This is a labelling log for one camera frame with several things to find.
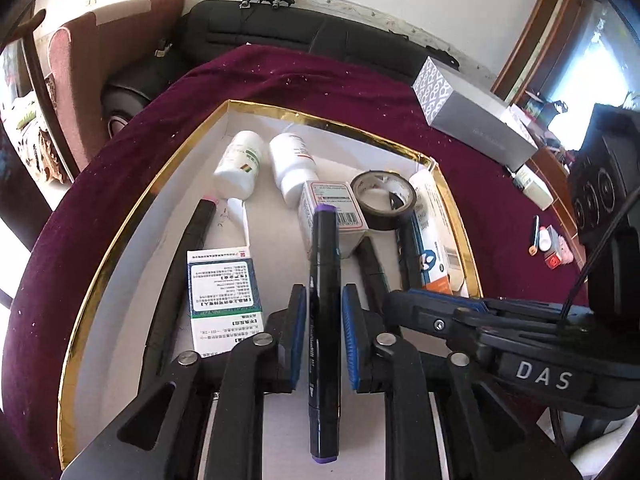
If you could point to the patterned bedding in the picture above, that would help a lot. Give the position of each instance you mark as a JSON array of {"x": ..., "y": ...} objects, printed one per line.
[{"x": 30, "y": 135}]

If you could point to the white tube orange cap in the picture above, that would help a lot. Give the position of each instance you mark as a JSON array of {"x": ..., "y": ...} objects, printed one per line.
[{"x": 534, "y": 234}]

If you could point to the black sofa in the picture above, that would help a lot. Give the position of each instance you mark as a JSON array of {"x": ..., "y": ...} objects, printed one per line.
[{"x": 280, "y": 30}]

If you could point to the white pill bottle green label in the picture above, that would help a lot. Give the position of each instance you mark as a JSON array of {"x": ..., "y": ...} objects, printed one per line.
[{"x": 240, "y": 160}]

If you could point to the small white carton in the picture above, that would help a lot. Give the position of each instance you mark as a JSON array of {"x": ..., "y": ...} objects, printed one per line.
[{"x": 535, "y": 187}]

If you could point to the maroon armchair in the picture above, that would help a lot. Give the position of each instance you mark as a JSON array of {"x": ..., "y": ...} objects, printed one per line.
[{"x": 90, "y": 70}]

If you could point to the white barcode medicine box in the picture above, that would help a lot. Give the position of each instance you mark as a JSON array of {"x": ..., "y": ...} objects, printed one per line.
[{"x": 350, "y": 210}]

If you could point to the white orange blue medicine box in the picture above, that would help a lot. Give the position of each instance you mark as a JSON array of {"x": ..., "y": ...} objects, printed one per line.
[{"x": 432, "y": 230}]

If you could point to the small white red box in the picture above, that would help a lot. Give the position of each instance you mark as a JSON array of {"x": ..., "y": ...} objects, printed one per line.
[{"x": 551, "y": 250}]

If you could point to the white pill bottle red label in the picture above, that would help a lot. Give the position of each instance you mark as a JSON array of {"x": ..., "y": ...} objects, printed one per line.
[{"x": 292, "y": 160}]

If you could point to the white green label medicine box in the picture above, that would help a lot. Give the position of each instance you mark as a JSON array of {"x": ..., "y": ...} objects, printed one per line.
[{"x": 220, "y": 290}]

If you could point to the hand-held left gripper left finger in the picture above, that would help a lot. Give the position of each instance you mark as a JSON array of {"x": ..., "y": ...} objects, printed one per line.
[{"x": 295, "y": 340}]

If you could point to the white gold-rimmed box tray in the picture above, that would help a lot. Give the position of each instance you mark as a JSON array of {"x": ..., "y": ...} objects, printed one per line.
[{"x": 195, "y": 180}]

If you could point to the grey patterned box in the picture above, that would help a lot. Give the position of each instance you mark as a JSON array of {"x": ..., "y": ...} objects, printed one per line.
[{"x": 475, "y": 120}]

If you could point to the black marker purple caps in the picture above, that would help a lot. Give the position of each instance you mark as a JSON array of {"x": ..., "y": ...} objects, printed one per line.
[{"x": 325, "y": 310}]

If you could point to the white slim tube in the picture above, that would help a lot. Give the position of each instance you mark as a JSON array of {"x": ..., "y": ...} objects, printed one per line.
[{"x": 240, "y": 225}]

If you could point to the dark wooden stand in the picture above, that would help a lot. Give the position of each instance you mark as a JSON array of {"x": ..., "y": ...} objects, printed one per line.
[{"x": 42, "y": 90}]

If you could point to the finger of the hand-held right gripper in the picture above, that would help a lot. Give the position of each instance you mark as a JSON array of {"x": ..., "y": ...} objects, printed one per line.
[
  {"x": 425, "y": 317},
  {"x": 500, "y": 306}
]

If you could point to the maroon tablecloth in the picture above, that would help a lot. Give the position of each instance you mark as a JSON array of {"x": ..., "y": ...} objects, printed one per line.
[{"x": 350, "y": 90}]

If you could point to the black marker pink cap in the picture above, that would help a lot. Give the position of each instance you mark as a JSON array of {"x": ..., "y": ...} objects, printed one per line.
[{"x": 180, "y": 280}]

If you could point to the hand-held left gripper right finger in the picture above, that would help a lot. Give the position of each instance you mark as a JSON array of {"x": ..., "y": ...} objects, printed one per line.
[{"x": 352, "y": 345}]

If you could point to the black tape roll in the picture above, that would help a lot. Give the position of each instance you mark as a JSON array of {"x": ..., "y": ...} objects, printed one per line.
[{"x": 380, "y": 217}]

